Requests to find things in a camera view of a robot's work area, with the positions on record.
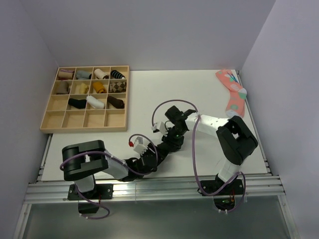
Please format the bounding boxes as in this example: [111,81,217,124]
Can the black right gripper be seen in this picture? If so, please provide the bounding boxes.
[161,126,186,152]

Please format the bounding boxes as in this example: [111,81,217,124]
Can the wooden compartment tray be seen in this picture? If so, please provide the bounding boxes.
[40,66,130,133]

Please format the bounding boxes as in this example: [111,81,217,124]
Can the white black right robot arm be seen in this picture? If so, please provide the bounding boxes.
[165,106,258,194]

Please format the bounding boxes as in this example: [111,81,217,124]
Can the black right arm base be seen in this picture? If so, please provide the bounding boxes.
[200,178,244,211]

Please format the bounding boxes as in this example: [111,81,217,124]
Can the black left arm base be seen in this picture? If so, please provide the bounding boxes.
[67,184,113,215]

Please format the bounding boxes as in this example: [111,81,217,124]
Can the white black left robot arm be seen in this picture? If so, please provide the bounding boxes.
[60,136,169,199]

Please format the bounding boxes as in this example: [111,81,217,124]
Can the dark brown rolled sock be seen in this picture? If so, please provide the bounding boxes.
[107,96,125,109]

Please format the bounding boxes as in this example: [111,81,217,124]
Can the pink patterned sock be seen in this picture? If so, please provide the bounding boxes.
[215,69,247,118]

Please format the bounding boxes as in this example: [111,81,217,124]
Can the brown checkered rolled sock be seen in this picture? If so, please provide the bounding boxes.
[109,81,127,93]

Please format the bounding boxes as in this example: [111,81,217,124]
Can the white rolled sock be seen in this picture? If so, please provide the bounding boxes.
[86,96,105,109]

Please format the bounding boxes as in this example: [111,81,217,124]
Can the black white striped sock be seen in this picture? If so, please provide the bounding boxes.
[110,70,125,79]

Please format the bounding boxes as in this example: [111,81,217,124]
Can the mustard yellow rolled sock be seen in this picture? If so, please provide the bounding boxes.
[93,82,107,94]

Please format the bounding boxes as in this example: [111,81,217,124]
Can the black rolled sock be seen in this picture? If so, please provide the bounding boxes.
[68,98,87,109]

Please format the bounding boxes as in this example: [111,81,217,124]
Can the pale yellow rolled sock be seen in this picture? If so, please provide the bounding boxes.
[78,83,89,94]

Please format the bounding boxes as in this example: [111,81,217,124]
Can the cream rolled sock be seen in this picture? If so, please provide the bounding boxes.
[94,68,109,79]

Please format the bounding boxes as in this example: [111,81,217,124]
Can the grey rolled sock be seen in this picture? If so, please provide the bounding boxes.
[75,70,92,80]

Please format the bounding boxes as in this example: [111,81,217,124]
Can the taupe rolled sock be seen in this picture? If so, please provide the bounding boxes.
[55,82,70,95]

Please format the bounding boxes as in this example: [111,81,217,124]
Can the beige purple rolled sock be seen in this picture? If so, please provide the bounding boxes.
[58,69,74,79]

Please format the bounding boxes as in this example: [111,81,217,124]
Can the aluminium frame rail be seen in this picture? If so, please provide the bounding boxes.
[23,134,285,204]

